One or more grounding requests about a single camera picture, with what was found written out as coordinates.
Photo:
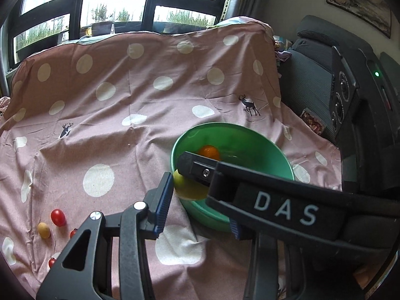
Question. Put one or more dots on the pink crumpled cloth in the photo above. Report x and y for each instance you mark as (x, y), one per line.
(3, 106)

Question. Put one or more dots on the patterned snack packet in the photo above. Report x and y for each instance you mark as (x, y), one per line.
(313, 122)

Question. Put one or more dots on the green apple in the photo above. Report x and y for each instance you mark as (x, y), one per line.
(187, 189)

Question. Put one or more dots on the small red tomato with stem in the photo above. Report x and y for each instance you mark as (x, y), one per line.
(52, 263)
(73, 233)

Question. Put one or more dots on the framed wall painting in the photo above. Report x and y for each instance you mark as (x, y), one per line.
(359, 0)

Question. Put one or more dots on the orange mandarin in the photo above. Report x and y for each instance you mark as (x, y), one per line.
(209, 151)

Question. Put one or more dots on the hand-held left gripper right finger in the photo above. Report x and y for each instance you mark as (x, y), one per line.
(235, 229)

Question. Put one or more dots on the colourful cloth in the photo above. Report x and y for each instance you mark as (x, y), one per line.
(281, 48)

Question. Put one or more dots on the red cherry tomato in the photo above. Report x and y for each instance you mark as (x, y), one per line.
(58, 217)

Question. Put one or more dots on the pink polka-dot blanket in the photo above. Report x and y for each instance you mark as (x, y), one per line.
(125, 100)

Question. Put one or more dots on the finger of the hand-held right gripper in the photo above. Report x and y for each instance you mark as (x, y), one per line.
(195, 167)

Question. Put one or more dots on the dark grey chair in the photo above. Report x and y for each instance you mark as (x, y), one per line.
(306, 78)

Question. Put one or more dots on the green bowl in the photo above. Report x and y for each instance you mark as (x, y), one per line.
(250, 150)

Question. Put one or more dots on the yellow cherry tomato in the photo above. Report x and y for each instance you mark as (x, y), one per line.
(44, 230)

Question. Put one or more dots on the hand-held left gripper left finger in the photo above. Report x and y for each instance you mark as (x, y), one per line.
(164, 206)

